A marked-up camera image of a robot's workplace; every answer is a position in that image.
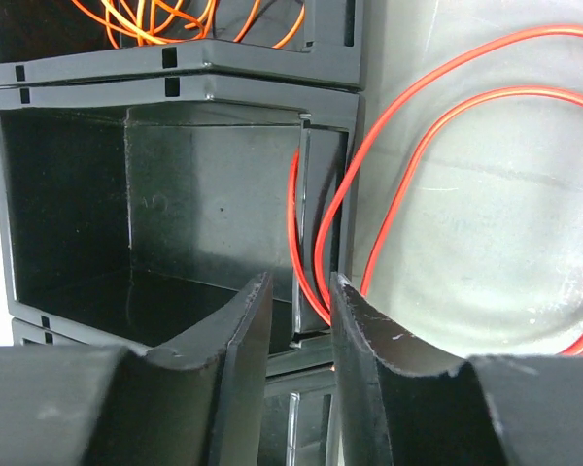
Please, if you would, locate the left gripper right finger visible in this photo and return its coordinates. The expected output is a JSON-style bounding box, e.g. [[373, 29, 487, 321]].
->
[[329, 274, 583, 465]]

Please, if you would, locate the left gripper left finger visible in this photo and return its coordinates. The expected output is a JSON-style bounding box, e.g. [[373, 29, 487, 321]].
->
[[0, 273, 273, 465]]

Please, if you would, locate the red thin cable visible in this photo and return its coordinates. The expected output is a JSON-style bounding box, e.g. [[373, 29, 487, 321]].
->
[[286, 24, 583, 358]]

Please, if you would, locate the orange thin cable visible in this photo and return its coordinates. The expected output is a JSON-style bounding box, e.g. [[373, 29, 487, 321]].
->
[[70, 0, 306, 50]]

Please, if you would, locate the black compartment organizer bin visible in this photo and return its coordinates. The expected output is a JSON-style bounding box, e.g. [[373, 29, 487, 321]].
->
[[0, 1, 365, 465]]

